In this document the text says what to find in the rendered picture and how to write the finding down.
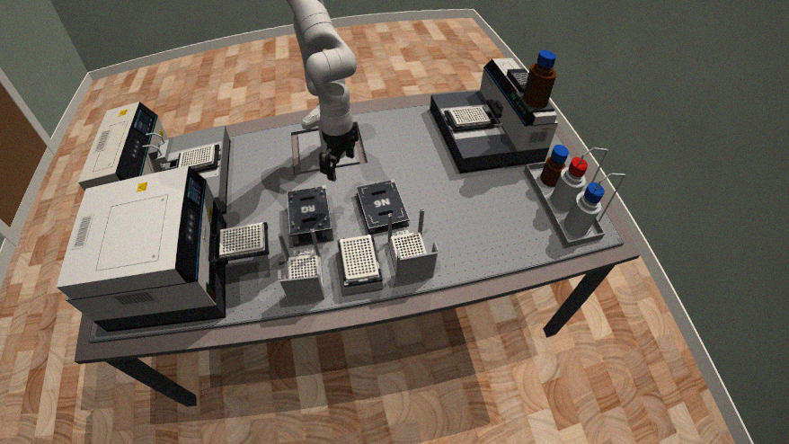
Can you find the red bottle cap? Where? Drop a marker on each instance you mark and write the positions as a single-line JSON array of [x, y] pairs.
[[576, 168]]

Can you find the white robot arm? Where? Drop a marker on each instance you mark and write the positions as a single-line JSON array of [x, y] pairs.
[[327, 69]]

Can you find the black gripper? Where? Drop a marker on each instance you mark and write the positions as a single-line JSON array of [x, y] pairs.
[[336, 145]]

